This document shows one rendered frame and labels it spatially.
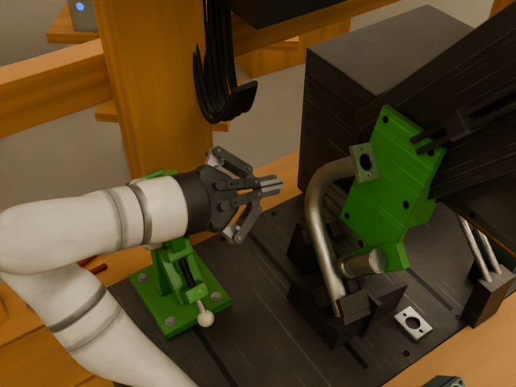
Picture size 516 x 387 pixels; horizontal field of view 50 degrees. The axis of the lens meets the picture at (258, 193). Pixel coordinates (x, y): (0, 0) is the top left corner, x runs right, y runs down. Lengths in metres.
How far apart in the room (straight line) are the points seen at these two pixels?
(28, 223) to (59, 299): 0.09
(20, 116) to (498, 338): 0.86
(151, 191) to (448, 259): 0.67
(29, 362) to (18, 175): 1.82
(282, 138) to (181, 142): 1.81
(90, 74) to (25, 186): 1.80
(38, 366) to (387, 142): 0.67
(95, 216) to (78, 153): 2.22
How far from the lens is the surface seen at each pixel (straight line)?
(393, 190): 0.83
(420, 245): 1.14
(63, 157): 2.82
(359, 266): 0.86
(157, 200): 0.62
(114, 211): 0.60
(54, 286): 0.61
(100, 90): 0.97
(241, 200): 0.69
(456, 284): 1.10
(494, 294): 0.98
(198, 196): 0.64
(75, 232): 0.58
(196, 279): 0.94
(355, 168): 0.81
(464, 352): 1.02
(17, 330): 1.09
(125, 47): 0.85
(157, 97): 0.91
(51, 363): 1.03
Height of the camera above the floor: 1.73
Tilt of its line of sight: 44 degrees down
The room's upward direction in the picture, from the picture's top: straight up
